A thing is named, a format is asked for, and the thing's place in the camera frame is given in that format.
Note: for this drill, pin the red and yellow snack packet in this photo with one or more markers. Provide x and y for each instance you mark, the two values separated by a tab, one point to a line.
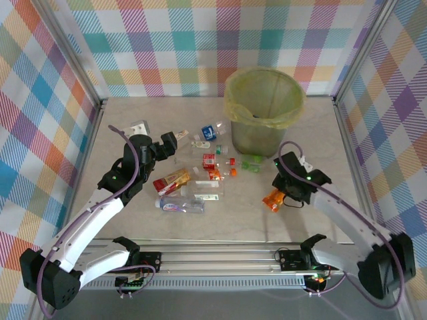
170	181

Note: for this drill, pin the purple label water bottle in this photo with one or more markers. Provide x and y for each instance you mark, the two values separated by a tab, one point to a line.
177	206

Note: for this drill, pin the green lime label bottle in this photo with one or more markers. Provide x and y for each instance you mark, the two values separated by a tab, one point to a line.
248	164

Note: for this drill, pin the aluminium side rail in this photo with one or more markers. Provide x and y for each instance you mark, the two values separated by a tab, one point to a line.
91	140
348	140

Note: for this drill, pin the green terminal controller board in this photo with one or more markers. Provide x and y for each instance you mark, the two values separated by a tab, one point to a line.
133	283

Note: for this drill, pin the blue label clear bottle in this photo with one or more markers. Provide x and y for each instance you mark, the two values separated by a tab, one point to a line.
208	131

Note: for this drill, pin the large orange juice bottle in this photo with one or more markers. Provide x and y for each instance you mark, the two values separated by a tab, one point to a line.
272	200

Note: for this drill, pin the flower label green band bottle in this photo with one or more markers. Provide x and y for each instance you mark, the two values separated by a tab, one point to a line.
200	145

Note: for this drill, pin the red cola label clear bottle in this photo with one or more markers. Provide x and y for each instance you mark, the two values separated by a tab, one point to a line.
209	160

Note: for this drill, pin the long aluminium base rail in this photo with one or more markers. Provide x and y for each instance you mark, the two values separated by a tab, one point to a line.
217	260

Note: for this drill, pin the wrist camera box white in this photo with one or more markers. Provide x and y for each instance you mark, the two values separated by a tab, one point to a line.
140	127
305	163

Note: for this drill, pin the yellow plastic bin liner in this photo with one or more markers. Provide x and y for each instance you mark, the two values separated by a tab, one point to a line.
240	112

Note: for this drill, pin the aluminium corner post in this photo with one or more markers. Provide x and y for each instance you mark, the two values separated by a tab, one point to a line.
71	50
362	50

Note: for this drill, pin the white orange label bottle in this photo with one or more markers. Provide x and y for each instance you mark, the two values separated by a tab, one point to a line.
182	135

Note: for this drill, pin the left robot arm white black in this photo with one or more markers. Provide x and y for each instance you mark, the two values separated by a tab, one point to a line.
83	233

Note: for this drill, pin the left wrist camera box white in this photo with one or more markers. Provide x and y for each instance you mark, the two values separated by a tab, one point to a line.
140	127

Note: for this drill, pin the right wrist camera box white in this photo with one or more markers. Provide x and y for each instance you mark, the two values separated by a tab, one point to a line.
305	163

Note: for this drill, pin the orange lit controller board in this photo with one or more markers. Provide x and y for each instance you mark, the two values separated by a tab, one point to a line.
315	279

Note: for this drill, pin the white label clear bottle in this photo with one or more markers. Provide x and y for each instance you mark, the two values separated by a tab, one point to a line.
200	190

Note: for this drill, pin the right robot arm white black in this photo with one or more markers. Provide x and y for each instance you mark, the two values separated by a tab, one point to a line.
350	216

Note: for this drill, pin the metal mesh waste bin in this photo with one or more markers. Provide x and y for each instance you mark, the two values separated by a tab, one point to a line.
253	141

